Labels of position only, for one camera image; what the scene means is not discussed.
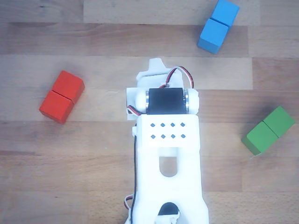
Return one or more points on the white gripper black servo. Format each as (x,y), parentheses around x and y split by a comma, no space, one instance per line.
(156,66)

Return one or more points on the long red block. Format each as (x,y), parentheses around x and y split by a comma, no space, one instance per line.
(61,98)

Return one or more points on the long green block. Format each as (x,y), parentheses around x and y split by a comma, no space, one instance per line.
(266,131)

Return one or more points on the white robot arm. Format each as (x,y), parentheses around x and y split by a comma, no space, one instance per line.
(168,168)

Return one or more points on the long blue block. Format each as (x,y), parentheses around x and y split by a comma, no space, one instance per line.
(216,32)

